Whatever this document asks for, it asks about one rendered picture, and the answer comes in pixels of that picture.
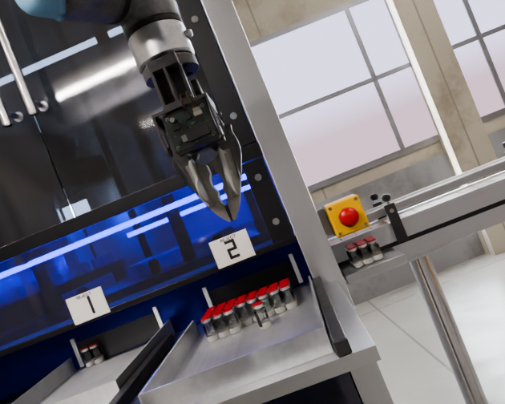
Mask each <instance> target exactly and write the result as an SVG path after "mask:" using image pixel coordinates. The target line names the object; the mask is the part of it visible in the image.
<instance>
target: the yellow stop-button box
mask: <svg viewBox="0 0 505 404"><path fill-rule="evenodd" d="M346 207H351V208H355V209H356V210H357V211H358V213H359V221H358V223H357V224H356V225H354V226H353V227H346V226H345V225H343V224H342V223H341V222H340V220H339V218H338V216H339V212H340V211H341V210H342V209H343V208H346ZM323 209H324V211H325V214H326V217H327V219H328V222H329V225H330V227H331V229H332V231H333V234H334V235H335V236H336V237H337V238H341V237H343V236H346V235H349V234H351V233H353V232H356V231H359V230H361V229H364V228H367V227H369V226H370V223H369V221H368V219H367V217H366V214H365V211H364V209H363V207H362V204H361V201H360V200H359V197H358V195H354V194H351V195H348V196H345V197H343V198H341V199H339V200H335V201H333V202H330V203H328V204H325V205H323Z"/></svg>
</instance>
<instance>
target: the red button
mask: <svg viewBox="0 0 505 404"><path fill-rule="evenodd" d="M338 218H339V220H340V222H341V223H342V224H343V225H345V226H346V227H353V226H354V225H356V224H357V223H358V221H359V213H358V211H357V210H356V209H355V208H351V207H346V208H343V209H342V210H341V211H340V212H339V216H338Z"/></svg>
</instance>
